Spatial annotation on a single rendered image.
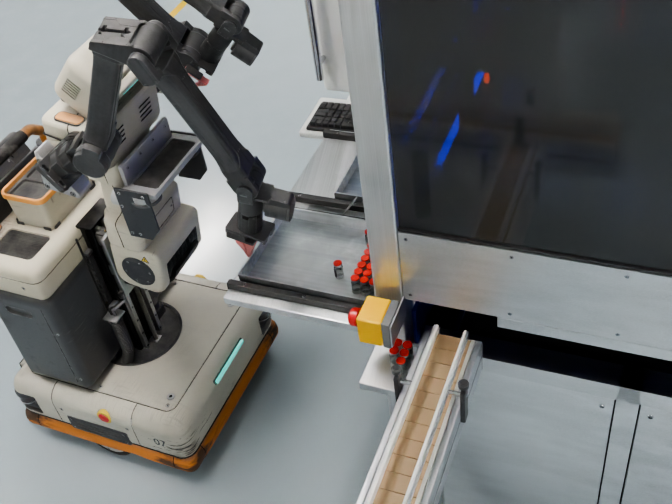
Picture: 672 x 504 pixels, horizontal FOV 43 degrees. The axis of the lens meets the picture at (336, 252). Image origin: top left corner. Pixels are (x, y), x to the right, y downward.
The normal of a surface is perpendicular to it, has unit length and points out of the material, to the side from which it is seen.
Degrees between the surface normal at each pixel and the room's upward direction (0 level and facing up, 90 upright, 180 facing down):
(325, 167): 0
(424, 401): 0
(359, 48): 90
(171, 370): 0
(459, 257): 90
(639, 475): 90
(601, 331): 90
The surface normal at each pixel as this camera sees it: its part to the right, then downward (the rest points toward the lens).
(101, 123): -0.18, 0.81
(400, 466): -0.11, -0.73
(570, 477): -0.36, 0.67
